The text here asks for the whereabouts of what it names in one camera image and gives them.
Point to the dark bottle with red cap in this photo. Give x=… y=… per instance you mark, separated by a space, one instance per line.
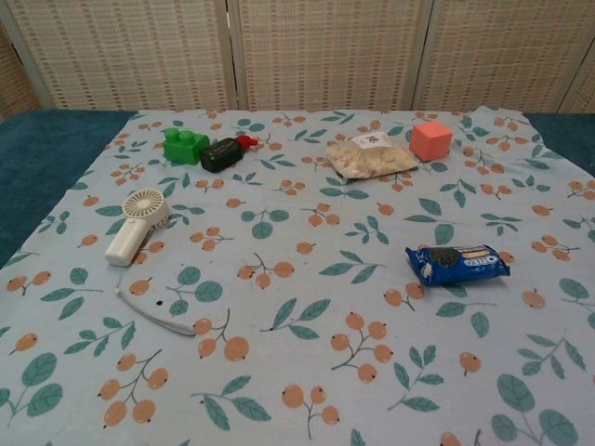
x=223 y=153

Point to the light blue floral tablecloth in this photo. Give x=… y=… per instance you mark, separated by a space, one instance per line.
x=297 y=297

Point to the blue Oreo cookie pack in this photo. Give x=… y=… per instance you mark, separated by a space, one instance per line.
x=458 y=265

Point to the woven folding screen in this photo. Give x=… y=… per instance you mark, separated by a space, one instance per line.
x=297 y=53

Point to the green plastic building block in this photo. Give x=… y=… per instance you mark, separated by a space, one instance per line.
x=180 y=146

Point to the salmon pink cube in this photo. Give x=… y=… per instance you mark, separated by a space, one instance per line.
x=430 y=141

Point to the clear bag of nuts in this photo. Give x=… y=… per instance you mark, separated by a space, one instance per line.
x=372 y=160

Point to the white handheld fan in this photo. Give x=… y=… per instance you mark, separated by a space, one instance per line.
x=124 y=239

